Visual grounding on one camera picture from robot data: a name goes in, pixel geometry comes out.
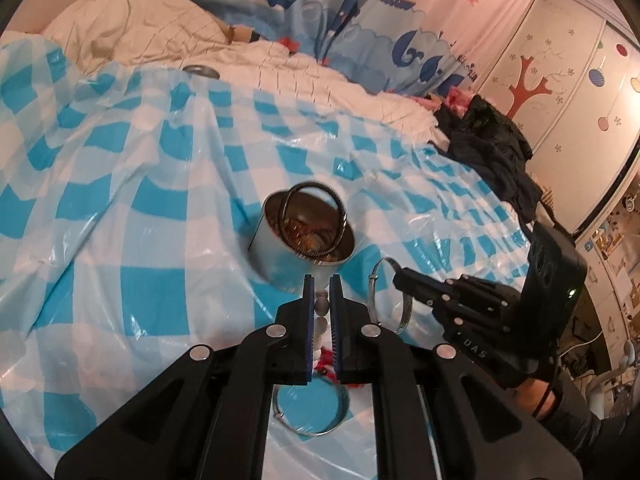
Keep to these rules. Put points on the silver bangle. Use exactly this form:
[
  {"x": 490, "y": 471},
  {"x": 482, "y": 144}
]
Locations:
[
  {"x": 406, "y": 310},
  {"x": 312, "y": 431}
]

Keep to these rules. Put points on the round metal tin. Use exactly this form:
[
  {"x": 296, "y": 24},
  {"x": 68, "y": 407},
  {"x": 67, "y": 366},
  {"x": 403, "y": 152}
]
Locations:
[{"x": 275, "y": 265}]

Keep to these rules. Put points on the dark twisted bangle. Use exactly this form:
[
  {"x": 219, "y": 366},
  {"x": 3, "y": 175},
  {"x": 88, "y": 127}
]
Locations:
[{"x": 344, "y": 220}]

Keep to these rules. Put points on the tree print wardrobe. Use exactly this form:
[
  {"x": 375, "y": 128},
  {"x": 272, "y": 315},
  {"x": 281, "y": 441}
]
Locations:
[{"x": 565, "y": 75}]

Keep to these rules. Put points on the cluttered desk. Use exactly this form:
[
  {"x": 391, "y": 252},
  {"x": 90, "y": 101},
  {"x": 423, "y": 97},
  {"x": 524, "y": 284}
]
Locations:
[{"x": 612, "y": 250}]

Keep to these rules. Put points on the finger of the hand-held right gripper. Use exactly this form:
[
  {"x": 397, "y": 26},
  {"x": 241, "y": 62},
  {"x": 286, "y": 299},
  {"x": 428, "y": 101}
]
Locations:
[
  {"x": 450, "y": 322},
  {"x": 440, "y": 287}
]

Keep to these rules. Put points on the pink cloth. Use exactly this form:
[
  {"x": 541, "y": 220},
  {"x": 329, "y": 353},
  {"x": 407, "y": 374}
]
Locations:
[{"x": 452, "y": 97}]

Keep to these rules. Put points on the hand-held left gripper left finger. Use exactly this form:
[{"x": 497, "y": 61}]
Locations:
[{"x": 300, "y": 340}]

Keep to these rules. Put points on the whale print curtain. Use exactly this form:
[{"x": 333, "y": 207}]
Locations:
[{"x": 350, "y": 25}]

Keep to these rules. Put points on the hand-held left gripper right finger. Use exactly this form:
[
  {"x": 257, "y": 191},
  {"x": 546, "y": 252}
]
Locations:
[{"x": 339, "y": 340}]

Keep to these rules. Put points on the small brown black object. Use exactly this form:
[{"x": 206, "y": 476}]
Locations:
[{"x": 242, "y": 35}]

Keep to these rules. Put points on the person's right forearm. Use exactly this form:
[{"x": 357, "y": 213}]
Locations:
[{"x": 575, "y": 410}]

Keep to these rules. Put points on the round metal tin lid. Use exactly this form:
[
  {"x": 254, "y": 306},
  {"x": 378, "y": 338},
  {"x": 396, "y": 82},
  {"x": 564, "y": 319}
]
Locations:
[{"x": 201, "y": 70}]

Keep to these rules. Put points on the blue checkered plastic sheet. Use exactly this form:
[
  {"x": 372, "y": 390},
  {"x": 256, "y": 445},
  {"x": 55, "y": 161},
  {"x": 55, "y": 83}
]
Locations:
[{"x": 125, "y": 200}]

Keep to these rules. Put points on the white quilt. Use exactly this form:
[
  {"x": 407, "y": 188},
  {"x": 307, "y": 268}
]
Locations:
[{"x": 150, "y": 25}]

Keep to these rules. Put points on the dark cloth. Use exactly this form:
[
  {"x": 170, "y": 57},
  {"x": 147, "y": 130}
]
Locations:
[{"x": 495, "y": 150}]

